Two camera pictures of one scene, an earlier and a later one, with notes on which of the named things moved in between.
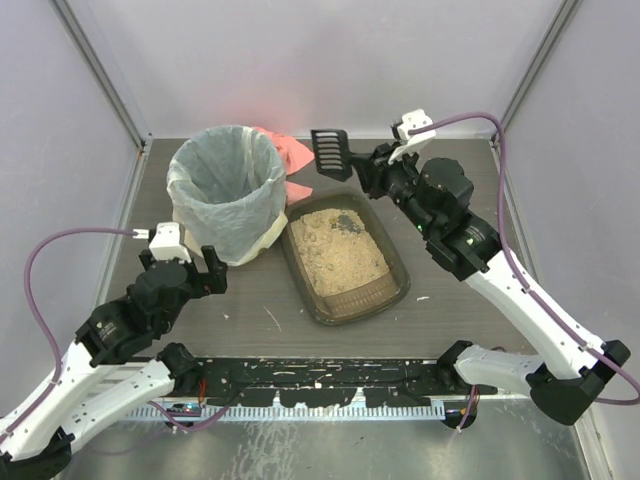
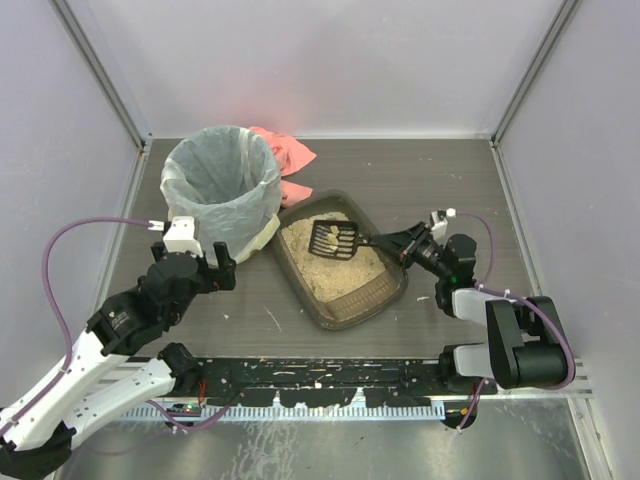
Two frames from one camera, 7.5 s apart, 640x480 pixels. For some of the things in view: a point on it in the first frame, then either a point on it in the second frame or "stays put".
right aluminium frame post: (564, 15) stays put
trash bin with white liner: (227, 187) stays put
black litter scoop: (332, 153) → (336, 238)
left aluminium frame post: (100, 70) stays put
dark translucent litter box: (345, 258) stays put
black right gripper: (376, 170) → (410, 244)
